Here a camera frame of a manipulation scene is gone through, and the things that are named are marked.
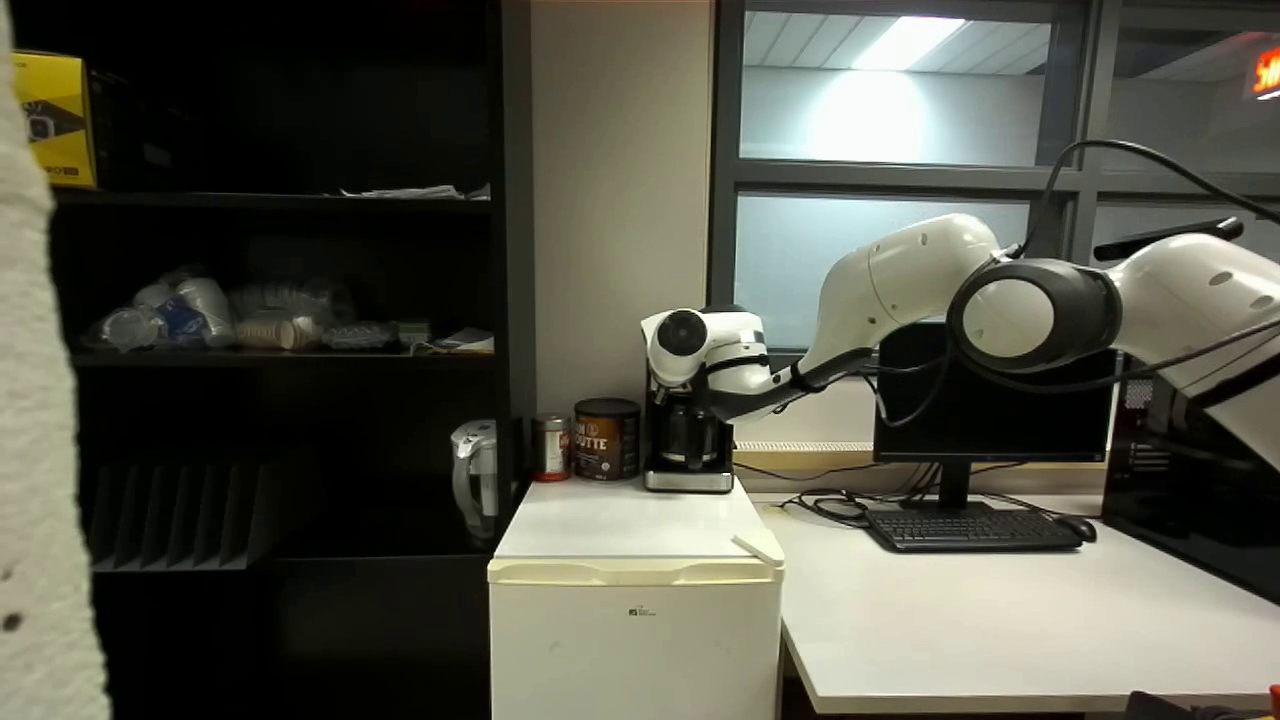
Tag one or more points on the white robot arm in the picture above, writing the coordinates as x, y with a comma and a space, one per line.
1190, 305

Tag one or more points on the black keyboard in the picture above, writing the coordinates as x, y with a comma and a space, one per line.
915, 530

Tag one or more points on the clear plastic bags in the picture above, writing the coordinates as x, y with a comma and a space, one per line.
199, 312

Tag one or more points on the white desk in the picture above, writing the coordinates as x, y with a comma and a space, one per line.
886, 632

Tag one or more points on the black computer monitor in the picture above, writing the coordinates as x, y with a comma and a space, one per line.
936, 409

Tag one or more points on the dark coffee jar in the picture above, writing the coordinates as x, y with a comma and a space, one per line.
606, 437

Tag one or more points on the red white can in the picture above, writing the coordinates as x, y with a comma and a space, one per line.
552, 448

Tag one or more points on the black silver coffee machine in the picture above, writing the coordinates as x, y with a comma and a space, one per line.
688, 448

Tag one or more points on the black bookshelf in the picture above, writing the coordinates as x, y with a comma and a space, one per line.
272, 535

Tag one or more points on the white mini fridge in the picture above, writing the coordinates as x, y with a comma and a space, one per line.
609, 602

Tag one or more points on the yellow cardboard box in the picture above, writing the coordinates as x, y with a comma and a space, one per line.
57, 105

